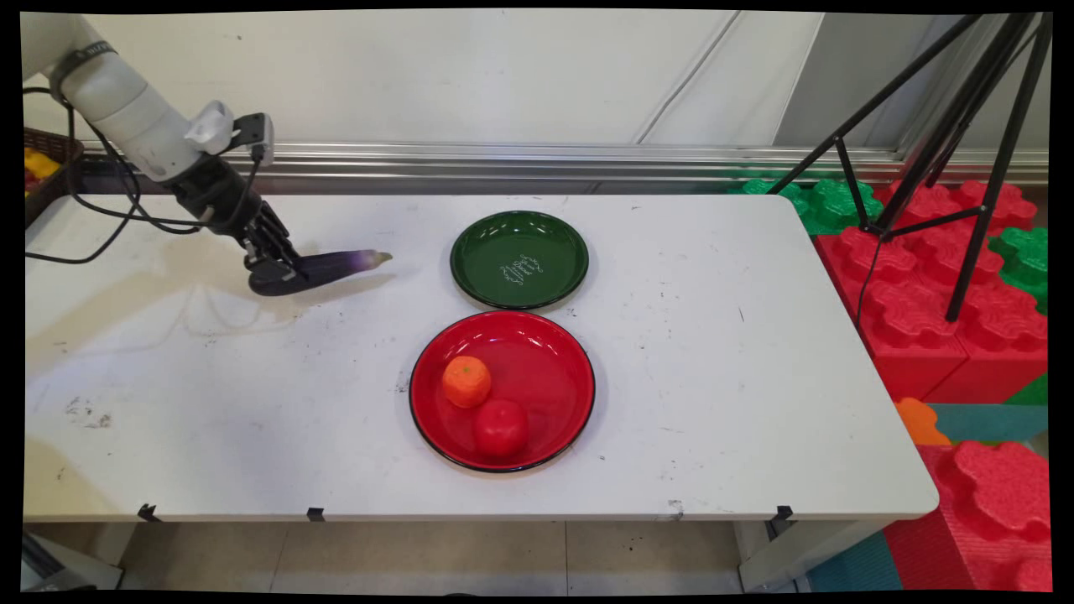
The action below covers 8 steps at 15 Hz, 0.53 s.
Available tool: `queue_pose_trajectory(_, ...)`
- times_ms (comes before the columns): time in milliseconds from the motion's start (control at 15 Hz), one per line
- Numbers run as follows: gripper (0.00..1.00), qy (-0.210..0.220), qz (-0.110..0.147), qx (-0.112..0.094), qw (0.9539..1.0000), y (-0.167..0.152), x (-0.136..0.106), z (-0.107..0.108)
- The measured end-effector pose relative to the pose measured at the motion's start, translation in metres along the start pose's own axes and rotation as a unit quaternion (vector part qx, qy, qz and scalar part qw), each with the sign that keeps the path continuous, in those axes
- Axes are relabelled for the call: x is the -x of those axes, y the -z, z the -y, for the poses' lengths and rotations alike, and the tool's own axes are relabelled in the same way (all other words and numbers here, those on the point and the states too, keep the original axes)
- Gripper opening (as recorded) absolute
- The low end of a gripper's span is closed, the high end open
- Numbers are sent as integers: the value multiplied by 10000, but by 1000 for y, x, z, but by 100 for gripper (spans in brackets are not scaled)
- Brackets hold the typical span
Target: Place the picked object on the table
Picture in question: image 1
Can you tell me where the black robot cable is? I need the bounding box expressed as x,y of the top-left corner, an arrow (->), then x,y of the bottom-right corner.
23,84 -> 263,266

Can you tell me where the red toy tomato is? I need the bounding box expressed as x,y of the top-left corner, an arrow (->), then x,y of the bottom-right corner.
472,398 -> 529,459

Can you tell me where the aluminium wall rail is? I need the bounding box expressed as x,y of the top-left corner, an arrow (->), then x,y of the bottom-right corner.
80,141 -> 1050,190

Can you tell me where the teal foam piece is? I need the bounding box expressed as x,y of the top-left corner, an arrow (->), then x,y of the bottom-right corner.
927,403 -> 1050,444

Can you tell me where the yellow toy in basket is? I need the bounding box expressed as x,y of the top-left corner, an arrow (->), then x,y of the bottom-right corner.
23,147 -> 62,182

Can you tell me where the teal foam mat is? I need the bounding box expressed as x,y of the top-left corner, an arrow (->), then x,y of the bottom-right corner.
805,530 -> 905,593

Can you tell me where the purple toy eggplant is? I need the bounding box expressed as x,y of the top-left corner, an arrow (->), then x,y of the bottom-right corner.
248,249 -> 393,297

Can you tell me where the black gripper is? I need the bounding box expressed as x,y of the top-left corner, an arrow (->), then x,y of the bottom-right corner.
172,157 -> 303,282

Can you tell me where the white table leg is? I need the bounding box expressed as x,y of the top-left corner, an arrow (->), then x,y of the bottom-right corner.
737,518 -> 892,592

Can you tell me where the orange toy mandarin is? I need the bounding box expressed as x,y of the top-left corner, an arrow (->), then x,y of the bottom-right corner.
441,356 -> 493,409

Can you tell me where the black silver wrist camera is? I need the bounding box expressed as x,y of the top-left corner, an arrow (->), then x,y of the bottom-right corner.
231,112 -> 275,166

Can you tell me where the black tripod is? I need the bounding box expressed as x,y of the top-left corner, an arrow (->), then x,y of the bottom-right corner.
768,13 -> 1054,324

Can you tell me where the dark woven basket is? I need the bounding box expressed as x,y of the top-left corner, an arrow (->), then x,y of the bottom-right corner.
23,126 -> 86,229

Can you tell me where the red enamel plate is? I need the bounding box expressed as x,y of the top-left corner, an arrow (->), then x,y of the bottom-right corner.
409,310 -> 597,474

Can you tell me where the orange foam piece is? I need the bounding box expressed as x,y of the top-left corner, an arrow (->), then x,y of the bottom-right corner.
894,397 -> 953,446

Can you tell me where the green foam block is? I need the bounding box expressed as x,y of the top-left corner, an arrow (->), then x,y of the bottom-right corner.
743,176 -> 884,236
990,225 -> 1050,313

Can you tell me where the dark green enamel plate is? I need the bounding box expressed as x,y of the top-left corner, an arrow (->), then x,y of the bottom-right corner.
449,210 -> 590,311

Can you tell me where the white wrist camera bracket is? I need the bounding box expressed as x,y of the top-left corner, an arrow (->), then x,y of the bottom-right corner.
185,101 -> 237,156

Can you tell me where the large red foam block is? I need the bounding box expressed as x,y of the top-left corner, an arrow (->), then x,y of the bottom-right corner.
814,226 -> 972,404
881,440 -> 1054,593

